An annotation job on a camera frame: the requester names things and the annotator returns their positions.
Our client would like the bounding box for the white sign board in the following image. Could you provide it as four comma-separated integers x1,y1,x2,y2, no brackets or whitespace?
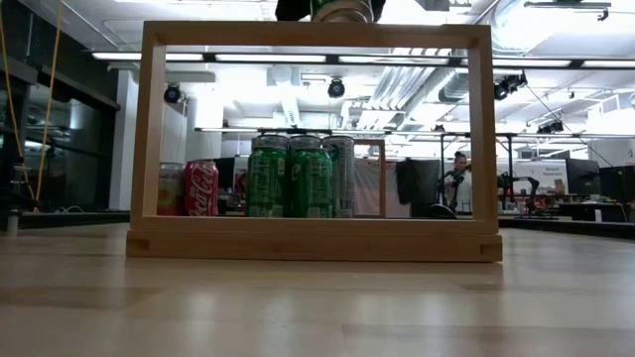
497,161,570,195

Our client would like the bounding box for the person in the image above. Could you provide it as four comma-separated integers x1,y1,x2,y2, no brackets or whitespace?
444,151,473,214

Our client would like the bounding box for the red Coca-Cola can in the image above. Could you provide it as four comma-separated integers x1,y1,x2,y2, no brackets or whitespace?
184,160,220,218

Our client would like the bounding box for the black ceiling camera cluster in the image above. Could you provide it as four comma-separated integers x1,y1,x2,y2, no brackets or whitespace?
493,71,529,101

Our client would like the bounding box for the pink white soda can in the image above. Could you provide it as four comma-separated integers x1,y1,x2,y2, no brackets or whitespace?
157,162,188,217

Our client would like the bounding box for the green soda can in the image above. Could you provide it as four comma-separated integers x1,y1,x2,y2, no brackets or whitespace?
290,147,334,219
311,0,374,24
245,146,290,219

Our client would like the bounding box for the black table frame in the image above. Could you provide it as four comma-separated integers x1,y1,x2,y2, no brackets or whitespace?
0,210,635,241

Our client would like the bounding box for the silver ventilation duct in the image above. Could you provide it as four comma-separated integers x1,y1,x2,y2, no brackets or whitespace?
439,0,527,103

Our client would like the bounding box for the ceiling light rail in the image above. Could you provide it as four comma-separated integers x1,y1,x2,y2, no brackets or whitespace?
524,0,612,22

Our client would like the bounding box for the tall slim white can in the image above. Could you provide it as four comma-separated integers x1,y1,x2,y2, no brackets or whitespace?
287,134,322,151
320,135,356,219
251,134,290,150

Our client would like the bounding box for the dark hanging cloth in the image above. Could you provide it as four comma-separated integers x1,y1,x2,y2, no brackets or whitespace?
395,158,443,204

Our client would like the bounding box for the yellow cable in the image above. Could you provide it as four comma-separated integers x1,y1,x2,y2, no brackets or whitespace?
0,0,66,215

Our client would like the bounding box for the black monitor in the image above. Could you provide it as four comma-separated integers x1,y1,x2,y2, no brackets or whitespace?
565,158,601,197
218,157,237,189
597,166,635,204

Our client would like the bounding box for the white hanging cloth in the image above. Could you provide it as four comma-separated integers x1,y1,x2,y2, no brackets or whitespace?
354,158,383,217

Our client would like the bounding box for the wooden shelf rack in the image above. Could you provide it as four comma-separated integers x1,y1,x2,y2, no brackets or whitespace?
125,20,504,263

